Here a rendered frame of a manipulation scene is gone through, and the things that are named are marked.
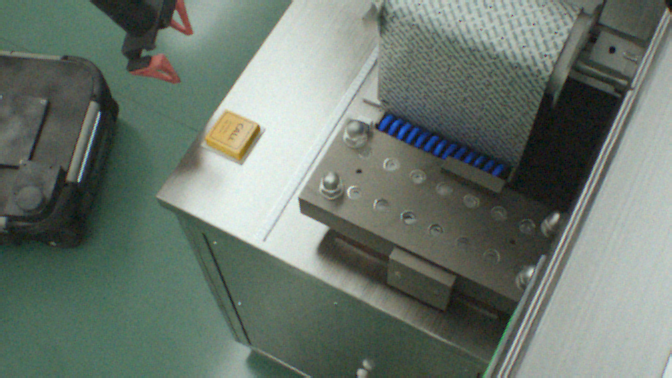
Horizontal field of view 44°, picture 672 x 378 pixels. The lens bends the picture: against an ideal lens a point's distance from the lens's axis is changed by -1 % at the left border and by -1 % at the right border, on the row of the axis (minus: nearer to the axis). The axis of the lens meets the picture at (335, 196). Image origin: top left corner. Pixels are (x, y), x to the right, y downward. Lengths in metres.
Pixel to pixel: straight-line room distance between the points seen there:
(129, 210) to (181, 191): 1.05
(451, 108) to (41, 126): 1.41
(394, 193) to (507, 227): 0.17
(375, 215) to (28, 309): 1.40
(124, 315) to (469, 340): 1.26
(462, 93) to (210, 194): 0.48
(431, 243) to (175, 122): 1.48
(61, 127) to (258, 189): 1.05
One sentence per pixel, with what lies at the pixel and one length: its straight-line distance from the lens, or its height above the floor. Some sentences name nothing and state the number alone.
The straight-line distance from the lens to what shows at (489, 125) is 1.25.
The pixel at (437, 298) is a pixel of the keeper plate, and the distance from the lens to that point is 1.29.
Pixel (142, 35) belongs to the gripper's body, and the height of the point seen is 1.13.
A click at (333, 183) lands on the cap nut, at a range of 1.24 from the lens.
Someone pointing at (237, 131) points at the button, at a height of 0.92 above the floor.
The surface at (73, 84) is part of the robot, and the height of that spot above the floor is 0.24.
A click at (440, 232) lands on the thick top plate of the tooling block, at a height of 1.03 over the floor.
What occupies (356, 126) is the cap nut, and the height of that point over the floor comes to 1.07.
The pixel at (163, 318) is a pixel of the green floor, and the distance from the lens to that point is 2.34.
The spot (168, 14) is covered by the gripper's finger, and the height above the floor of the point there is 1.13.
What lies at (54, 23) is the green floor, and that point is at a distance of 2.93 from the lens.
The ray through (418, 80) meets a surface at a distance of 1.23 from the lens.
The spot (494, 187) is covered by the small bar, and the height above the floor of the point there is 1.05.
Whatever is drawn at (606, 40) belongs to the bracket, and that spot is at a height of 1.29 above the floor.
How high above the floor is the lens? 2.17
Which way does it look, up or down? 64 degrees down
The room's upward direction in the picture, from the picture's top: 4 degrees counter-clockwise
